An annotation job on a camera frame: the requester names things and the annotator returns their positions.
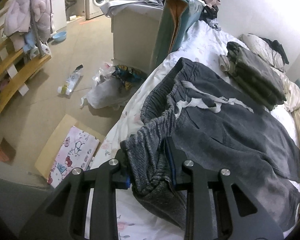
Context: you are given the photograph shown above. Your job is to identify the dark grey sweatpants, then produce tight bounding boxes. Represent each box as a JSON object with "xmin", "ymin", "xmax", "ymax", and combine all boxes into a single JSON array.
[{"xmin": 120, "ymin": 58, "xmax": 300, "ymax": 231}]

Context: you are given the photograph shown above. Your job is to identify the pink cartoon cloth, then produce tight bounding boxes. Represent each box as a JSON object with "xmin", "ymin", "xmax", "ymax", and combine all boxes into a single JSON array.
[{"xmin": 47, "ymin": 126, "xmax": 100, "ymax": 188}]

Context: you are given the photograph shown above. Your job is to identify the plastic bottle on floor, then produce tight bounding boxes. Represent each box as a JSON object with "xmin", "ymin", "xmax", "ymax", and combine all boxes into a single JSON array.
[{"xmin": 57, "ymin": 64, "xmax": 84, "ymax": 96}]

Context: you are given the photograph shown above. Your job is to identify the white plastic bag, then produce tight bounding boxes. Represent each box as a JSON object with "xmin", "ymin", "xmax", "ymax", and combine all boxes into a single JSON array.
[{"xmin": 80, "ymin": 62, "xmax": 147, "ymax": 109}]

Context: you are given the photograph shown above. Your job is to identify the folded olive grey clothes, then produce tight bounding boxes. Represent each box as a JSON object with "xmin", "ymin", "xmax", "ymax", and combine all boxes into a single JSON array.
[{"xmin": 219, "ymin": 42, "xmax": 286, "ymax": 111}]

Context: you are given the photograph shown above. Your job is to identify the wooden shelf rack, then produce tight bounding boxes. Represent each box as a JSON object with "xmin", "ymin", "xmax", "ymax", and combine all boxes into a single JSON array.
[{"xmin": 0, "ymin": 7, "xmax": 51, "ymax": 114}]

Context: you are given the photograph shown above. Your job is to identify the white floral bed sheet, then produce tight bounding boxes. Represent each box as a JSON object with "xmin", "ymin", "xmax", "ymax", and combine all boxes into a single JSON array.
[{"xmin": 94, "ymin": 21, "xmax": 300, "ymax": 239}]

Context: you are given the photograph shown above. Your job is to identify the white pillow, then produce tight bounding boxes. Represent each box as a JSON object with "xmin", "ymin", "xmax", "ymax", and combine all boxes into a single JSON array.
[{"xmin": 239, "ymin": 34, "xmax": 285, "ymax": 73}]

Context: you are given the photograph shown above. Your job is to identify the black garment on pillow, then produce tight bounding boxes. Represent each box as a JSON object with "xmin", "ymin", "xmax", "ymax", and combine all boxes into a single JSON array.
[{"xmin": 261, "ymin": 37, "xmax": 289, "ymax": 64}]

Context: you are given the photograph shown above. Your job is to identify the blue plastic basin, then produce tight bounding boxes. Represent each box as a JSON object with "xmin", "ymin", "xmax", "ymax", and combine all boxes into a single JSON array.
[{"xmin": 52, "ymin": 31, "xmax": 67, "ymax": 43}]

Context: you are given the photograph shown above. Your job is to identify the white cabinet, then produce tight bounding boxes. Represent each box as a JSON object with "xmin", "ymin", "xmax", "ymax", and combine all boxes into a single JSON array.
[{"xmin": 111, "ymin": 3, "xmax": 162, "ymax": 74}]

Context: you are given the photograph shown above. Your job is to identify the teal orange folded mat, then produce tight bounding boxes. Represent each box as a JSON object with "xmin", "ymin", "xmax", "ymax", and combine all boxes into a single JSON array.
[{"xmin": 149, "ymin": 0, "xmax": 204, "ymax": 70}]

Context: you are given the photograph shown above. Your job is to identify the pink puffer jacket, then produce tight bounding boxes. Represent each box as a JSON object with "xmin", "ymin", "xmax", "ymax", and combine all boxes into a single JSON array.
[{"xmin": 4, "ymin": 0, "xmax": 51, "ymax": 43}]

